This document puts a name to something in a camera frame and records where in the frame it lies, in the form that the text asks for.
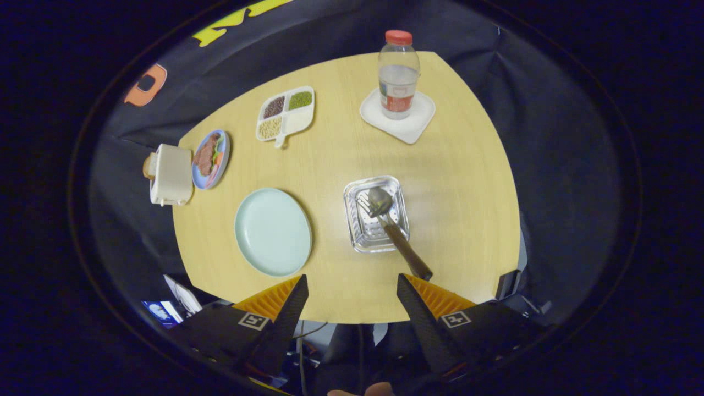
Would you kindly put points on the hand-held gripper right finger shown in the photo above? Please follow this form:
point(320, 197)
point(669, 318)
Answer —
point(423, 330)

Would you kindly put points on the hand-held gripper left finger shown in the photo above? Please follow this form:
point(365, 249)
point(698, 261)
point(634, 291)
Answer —
point(283, 330)

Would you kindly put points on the pale green plate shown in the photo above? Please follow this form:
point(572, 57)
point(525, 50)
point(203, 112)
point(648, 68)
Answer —
point(272, 231)

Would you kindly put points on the white side desk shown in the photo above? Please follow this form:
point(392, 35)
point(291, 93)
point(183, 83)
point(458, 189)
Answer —
point(187, 297)

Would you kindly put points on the perforated metal tray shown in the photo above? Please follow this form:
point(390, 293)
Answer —
point(366, 236)

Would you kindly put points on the computer screen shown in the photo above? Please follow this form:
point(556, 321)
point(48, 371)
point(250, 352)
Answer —
point(162, 312)

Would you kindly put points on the brown steak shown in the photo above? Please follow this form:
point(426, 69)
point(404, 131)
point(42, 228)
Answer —
point(205, 157)

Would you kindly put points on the blue plate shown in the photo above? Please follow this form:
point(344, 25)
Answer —
point(224, 148)

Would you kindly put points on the cream white toaster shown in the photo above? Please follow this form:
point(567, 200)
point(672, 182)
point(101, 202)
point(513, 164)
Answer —
point(173, 173)

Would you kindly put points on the white square coaster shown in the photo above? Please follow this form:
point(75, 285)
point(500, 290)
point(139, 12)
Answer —
point(410, 129)

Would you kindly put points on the pile of yellow soybeans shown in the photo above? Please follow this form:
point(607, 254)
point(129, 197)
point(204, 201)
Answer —
point(269, 127)

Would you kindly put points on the white divided dish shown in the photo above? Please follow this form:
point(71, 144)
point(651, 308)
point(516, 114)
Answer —
point(300, 121)

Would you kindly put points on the toasted bread slice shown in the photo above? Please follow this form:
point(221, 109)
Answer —
point(148, 166)

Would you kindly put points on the pile of dark red beans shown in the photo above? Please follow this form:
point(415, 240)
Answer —
point(274, 107)

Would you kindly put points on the pile of green beans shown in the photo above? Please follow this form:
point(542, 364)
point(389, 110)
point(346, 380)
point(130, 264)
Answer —
point(300, 100)

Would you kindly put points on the clear red-capped water bottle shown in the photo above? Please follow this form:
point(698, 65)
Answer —
point(399, 82)

